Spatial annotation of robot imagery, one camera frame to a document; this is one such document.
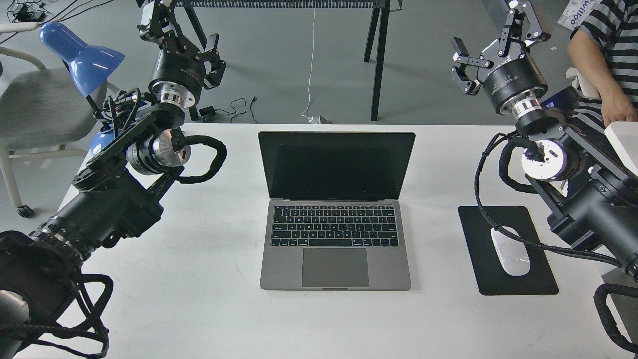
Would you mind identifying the white computer mouse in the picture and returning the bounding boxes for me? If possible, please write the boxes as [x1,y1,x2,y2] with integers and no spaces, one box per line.
[490,228,531,277]

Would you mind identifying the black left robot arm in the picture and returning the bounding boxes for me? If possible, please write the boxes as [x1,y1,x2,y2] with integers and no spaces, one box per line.
[1,0,227,359]

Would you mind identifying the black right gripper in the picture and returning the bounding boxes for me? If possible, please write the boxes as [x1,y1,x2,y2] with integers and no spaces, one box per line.
[450,0,552,120]

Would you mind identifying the person's hand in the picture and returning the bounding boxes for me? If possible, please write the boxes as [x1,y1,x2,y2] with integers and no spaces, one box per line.
[600,88,637,128]

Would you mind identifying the white hanging cable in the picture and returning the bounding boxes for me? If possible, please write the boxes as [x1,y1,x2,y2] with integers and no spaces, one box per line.
[300,9,332,125]

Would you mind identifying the black power adapter with cable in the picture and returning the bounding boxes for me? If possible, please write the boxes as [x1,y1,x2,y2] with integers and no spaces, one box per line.
[198,96,258,124]

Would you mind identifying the grey office chair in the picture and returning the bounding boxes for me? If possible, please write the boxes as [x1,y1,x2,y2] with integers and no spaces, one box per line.
[0,23,109,218]

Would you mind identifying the grey laptop computer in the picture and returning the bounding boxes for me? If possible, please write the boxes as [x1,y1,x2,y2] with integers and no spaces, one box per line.
[258,131,416,291]

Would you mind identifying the person in striped shirt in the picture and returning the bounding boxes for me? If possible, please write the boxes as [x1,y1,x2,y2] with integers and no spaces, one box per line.
[568,0,638,134]

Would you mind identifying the black mouse pad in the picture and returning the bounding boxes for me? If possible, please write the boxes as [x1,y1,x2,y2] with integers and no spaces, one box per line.
[458,206,559,296]

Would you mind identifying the black table legs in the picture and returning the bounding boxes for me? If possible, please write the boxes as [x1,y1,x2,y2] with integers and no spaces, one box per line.
[172,0,403,122]

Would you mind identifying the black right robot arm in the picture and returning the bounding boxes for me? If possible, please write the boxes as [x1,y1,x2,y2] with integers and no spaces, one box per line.
[451,0,637,280]

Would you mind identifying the blue desk lamp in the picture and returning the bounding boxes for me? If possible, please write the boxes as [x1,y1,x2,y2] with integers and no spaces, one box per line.
[39,22,125,155]

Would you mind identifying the white side table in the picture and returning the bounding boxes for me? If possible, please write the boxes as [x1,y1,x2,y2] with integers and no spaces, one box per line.
[604,121,638,176]

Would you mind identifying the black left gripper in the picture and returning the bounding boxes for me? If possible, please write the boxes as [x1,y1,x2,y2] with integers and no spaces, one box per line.
[137,0,226,108]

